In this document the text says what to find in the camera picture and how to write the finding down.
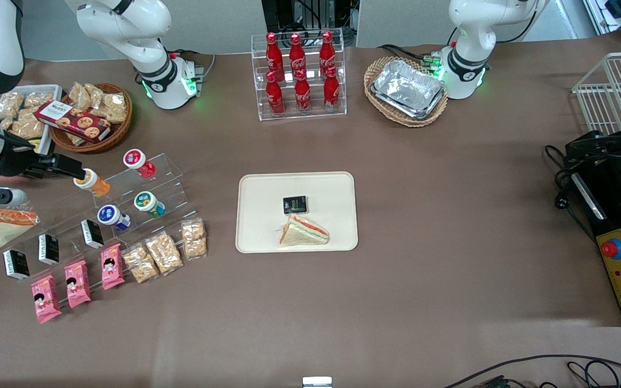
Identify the orange gum bottle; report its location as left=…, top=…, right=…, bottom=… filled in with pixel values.
left=73, top=168, right=111, bottom=198

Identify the green cap gum bottle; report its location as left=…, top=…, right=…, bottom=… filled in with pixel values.
left=134, top=191, right=167, bottom=219

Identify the unwrapped triangle sandwich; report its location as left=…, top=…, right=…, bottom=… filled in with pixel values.
left=279, top=214, right=330, bottom=247

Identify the white rectangular snack tray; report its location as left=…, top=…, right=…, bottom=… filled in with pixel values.
left=0, top=85, right=64, bottom=155

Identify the cream plastic tray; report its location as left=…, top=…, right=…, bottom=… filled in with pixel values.
left=235, top=171, right=359, bottom=254

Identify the black floor cable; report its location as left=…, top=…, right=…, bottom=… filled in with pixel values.
left=443, top=354, right=621, bottom=388

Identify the light wicker oval basket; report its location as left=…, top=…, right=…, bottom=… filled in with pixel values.
left=364, top=56, right=449, bottom=128

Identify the red cola bottle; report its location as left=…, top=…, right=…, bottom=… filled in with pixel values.
left=319, top=31, right=337, bottom=76
left=323, top=66, right=341, bottom=113
left=294, top=70, right=312, bottom=114
left=266, top=32, right=285, bottom=81
left=289, top=33, right=307, bottom=81
left=265, top=71, right=286, bottom=116

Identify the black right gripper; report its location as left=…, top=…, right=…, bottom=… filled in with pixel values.
left=0, top=132, right=86, bottom=181

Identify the black yellow control box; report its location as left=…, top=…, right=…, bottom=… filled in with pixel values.
left=569, top=156, right=621, bottom=328

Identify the brown wicker snack basket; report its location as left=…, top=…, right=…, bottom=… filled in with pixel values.
left=49, top=82, right=134, bottom=155

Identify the red cap gum bottle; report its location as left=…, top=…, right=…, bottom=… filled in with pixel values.
left=123, top=149, right=157, bottom=179

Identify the grey base cable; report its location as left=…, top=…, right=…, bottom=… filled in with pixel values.
left=168, top=48, right=217, bottom=87

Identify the metal shelf with boxes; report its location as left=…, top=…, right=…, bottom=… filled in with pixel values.
left=583, top=0, right=621, bottom=39

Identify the black equipment rack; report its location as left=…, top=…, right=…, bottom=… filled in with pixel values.
left=261, top=0, right=360, bottom=34

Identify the black control box cable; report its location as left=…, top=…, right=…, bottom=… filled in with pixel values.
left=544, top=144, right=598, bottom=243

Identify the blue cap gum bottle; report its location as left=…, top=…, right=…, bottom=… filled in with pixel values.
left=97, top=205, right=132, bottom=233

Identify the pink snack pack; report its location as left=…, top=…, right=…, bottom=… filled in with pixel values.
left=100, top=243, right=126, bottom=291
left=64, top=260, right=92, bottom=309
left=31, top=274, right=63, bottom=324

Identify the silver foil tray stack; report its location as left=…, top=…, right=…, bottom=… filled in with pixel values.
left=370, top=59, right=446, bottom=121

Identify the wrapped triangle sandwich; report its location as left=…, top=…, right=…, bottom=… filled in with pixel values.
left=0, top=207, right=40, bottom=254

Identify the white wire basket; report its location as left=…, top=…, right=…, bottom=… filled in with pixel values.
left=572, top=51, right=621, bottom=136

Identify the black base cable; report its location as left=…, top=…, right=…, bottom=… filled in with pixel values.
left=378, top=43, right=443, bottom=68

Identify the clear acrylic stepped stand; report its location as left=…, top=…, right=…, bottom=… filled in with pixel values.
left=17, top=153, right=199, bottom=302

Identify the red cookie box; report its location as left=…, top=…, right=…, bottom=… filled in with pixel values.
left=34, top=100, right=113, bottom=144

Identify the black flat snack box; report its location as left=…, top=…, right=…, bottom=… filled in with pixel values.
left=282, top=196, right=309, bottom=215

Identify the clear acrylic bottle rack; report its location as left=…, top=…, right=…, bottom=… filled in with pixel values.
left=251, top=28, right=348, bottom=122

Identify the small black white box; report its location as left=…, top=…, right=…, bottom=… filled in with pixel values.
left=38, top=233, right=60, bottom=266
left=80, top=219, right=105, bottom=250
left=3, top=250, right=31, bottom=282

